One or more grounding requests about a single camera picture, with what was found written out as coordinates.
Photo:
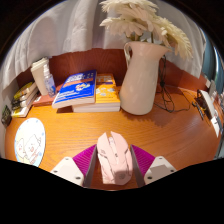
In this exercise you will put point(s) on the white ceramic jug vase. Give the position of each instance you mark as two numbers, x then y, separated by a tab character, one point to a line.
141	80

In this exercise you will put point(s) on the round cartoon-print mouse pad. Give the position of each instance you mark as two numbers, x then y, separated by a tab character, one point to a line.
29	141

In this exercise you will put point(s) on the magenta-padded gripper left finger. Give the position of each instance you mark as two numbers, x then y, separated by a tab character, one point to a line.
66	168

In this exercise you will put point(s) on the cream lidded tumbler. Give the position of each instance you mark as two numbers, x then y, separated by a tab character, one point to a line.
39	75

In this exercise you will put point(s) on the stack of yellow-black books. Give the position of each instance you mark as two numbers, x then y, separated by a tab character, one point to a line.
24	98

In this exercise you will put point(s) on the silver laptop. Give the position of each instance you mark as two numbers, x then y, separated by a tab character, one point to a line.
206	103

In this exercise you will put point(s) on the orange book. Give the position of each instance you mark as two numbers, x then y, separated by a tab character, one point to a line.
108	95

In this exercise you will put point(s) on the clear spray bottle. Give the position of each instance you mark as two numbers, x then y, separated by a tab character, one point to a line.
50	84

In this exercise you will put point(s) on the pink computer mouse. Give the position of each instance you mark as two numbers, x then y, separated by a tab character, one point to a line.
113	160

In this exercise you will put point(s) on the white flower bouquet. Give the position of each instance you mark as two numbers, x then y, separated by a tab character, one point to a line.
143	20

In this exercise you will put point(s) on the white pleated curtain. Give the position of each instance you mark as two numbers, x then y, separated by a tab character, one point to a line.
66	26

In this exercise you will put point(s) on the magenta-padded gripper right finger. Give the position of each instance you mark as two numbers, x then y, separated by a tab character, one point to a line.
160	167

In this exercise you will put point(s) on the flat reddish-brown book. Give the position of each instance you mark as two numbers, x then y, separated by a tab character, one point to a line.
43	100

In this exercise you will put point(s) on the window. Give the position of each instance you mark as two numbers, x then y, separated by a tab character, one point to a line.
213	56

